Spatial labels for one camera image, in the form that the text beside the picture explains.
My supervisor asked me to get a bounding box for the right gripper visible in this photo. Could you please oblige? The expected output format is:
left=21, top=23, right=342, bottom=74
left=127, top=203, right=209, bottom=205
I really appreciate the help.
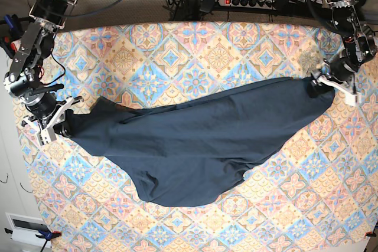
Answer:
left=4, top=73, right=77, bottom=138

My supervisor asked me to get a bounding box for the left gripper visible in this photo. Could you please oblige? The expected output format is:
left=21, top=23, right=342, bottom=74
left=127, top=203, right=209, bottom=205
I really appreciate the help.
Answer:
left=307, top=56, right=360, bottom=97

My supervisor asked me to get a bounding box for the dark navy t-shirt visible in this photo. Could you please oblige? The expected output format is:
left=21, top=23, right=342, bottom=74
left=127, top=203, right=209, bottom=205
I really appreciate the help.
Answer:
left=67, top=77, right=335, bottom=207

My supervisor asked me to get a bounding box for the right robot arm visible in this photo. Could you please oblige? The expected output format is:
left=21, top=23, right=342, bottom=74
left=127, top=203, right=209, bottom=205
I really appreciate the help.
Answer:
left=4, top=0, right=82, bottom=145

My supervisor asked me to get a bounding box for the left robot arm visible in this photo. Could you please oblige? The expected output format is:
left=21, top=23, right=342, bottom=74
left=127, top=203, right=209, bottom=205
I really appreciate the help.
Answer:
left=306, top=0, right=377, bottom=97

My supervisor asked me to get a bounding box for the colourful patterned tablecloth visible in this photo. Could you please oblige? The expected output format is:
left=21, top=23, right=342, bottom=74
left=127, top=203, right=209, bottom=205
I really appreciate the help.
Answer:
left=17, top=22, right=377, bottom=251

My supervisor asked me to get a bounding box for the lower left table clamp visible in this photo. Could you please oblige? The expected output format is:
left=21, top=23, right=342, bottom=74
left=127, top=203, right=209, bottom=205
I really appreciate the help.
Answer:
left=4, top=228, right=61, bottom=251

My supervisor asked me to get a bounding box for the table clamp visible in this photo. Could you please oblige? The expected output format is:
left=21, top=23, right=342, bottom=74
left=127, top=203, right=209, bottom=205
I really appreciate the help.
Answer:
left=365, top=231, right=377, bottom=238
left=1, top=14, right=21, bottom=59
left=4, top=228, right=61, bottom=251

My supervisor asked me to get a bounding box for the white floor vent box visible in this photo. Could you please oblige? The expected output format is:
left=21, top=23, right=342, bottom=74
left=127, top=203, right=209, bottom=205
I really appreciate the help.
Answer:
left=5, top=212, right=48, bottom=248

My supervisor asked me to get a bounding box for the white power strip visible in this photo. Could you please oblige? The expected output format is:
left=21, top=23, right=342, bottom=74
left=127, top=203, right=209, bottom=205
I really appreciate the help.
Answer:
left=218, top=0, right=275, bottom=10

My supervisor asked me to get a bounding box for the upper left table clamp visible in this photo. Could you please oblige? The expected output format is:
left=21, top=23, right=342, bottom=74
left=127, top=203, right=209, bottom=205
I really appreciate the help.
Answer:
left=1, top=14, right=21, bottom=59

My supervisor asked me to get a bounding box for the lower right table clamp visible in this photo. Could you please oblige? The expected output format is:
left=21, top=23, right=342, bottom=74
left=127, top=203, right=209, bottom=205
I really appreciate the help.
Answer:
left=365, top=231, right=377, bottom=238

